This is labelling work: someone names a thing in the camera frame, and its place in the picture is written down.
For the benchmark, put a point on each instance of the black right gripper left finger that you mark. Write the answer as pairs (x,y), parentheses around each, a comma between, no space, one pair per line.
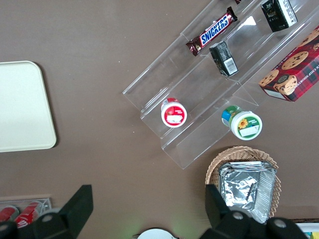
(72,211)

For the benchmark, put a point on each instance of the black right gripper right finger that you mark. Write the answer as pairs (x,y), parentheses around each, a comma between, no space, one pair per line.
(221,219)

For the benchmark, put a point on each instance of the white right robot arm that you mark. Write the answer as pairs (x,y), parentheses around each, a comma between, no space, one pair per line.
(157,234)

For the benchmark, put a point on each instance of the foil wrapped sandwich pack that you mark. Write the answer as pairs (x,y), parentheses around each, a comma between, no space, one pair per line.
(236,189)
(266,194)

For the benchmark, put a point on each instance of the light wicker basket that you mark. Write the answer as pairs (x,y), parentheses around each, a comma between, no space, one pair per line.
(239,153)

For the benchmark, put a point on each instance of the cream plastic serving tray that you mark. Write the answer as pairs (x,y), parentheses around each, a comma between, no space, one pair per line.
(22,107)

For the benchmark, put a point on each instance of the clear acrylic bottle rack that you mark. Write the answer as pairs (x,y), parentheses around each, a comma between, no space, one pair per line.
(47,203)

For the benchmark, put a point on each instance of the red cola bottle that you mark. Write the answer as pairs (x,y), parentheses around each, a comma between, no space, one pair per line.
(7,214)
(27,214)

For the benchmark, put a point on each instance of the white rectangular snack container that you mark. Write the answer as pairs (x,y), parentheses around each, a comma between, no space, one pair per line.
(309,227)

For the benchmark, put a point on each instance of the green lid yogurt cup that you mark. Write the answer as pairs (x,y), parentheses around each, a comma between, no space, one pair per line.
(245,124)

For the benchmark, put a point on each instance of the red lid yogurt cup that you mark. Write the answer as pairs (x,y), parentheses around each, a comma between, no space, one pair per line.
(174,115)

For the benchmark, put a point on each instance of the clear acrylic stepped shelf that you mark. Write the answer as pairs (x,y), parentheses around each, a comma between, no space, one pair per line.
(154,84)

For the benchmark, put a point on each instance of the small black carton box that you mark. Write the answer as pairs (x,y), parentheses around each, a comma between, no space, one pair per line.
(223,59)
(276,15)

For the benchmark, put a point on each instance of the red tartan cookie box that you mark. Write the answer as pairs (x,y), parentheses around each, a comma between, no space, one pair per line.
(294,67)

